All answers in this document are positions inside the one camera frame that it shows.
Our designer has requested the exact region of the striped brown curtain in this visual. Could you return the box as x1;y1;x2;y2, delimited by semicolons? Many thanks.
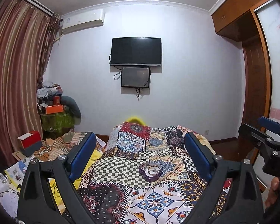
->
0;0;60;165

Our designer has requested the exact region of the orange box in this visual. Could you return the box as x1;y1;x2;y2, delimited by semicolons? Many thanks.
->
41;104;64;114

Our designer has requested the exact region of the green cloth-covered stand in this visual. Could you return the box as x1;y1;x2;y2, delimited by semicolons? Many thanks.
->
40;112;75;133

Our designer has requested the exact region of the white air conditioner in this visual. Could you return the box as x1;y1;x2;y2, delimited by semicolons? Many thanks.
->
62;9;105;34

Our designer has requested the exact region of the wooden wardrobe door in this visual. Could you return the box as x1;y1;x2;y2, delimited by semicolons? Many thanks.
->
209;0;272;132

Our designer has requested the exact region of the red and white box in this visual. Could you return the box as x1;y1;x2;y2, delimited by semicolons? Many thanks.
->
17;130;41;149

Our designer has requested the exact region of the person's right hand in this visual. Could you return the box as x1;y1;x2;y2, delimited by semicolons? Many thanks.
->
265;177;280;208

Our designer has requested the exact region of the purple heart-shaped tin box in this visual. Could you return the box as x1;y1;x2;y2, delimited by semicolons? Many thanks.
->
139;162;162;183

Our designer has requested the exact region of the large wall-mounted television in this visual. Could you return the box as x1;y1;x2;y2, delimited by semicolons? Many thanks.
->
110;37;162;66

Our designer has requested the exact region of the colourful patchwork bedspread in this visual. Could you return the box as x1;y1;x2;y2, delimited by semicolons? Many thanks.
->
35;121;234;224

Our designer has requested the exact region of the small wall-mounted black screen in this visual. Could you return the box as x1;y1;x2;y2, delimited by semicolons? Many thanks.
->
121;66;151;88

